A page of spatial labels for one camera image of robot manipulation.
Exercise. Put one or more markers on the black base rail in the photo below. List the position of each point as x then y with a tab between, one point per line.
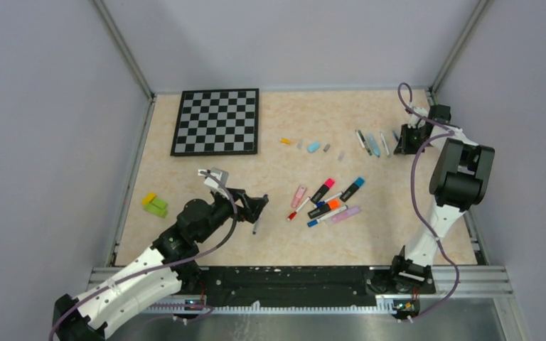
299	286

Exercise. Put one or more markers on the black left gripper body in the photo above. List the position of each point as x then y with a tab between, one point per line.
246	214

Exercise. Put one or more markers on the light blue tape cap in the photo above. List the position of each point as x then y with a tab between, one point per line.
312	148

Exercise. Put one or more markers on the pink correction tape pen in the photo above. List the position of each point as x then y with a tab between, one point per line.
298	196

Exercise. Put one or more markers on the lilac highlighter pen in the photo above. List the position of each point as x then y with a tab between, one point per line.
350	212

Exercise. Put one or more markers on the light blue correction tape pen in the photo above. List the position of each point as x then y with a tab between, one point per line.
373	145

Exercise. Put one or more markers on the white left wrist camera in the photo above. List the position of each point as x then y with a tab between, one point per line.
214	178

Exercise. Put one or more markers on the black white checkerboard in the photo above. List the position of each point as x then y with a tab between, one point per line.
217	123

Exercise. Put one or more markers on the green gel pen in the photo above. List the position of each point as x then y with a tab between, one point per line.
365	143

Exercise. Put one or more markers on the green yellow block stack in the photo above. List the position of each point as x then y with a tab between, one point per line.
155	205

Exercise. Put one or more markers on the blue capped white marker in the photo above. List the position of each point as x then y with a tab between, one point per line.
327	216

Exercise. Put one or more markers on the orange capped black highlighter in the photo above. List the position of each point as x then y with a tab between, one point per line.
324	208

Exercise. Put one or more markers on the grey capped white marker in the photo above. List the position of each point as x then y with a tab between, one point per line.
385	145

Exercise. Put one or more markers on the yellow capped white pen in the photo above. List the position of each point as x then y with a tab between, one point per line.
360	139

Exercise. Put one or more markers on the blue capped black highlighter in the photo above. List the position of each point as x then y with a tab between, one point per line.
352	189

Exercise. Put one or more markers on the pink capped black highlighter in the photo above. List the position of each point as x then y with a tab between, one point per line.
325	187

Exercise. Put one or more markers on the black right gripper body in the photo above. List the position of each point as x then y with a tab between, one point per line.
411	141

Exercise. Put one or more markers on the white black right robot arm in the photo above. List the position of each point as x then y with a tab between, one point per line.
459	180

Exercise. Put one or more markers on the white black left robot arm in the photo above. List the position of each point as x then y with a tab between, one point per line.
164	268

